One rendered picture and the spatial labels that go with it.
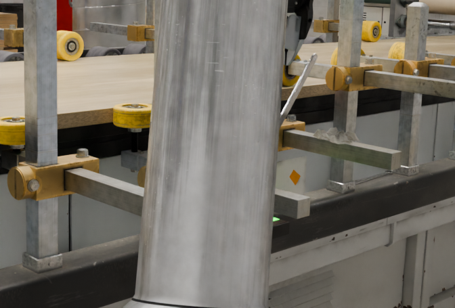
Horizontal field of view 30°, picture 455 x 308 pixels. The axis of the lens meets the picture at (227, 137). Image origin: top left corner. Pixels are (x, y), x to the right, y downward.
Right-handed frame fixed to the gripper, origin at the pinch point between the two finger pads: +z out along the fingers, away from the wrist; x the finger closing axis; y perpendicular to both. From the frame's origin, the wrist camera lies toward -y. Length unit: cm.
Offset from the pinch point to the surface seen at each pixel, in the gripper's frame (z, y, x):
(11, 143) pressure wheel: 13, 46, -19
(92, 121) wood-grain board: 13.0, 24.7, -25.6
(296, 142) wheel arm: 16.6, -5.6, -2.2
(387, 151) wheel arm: 14.9, -6.1, 18.2
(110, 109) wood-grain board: 11.1, 20.7, -25.6
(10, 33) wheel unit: 5, -12, -116
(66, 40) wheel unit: 5, -15, -92
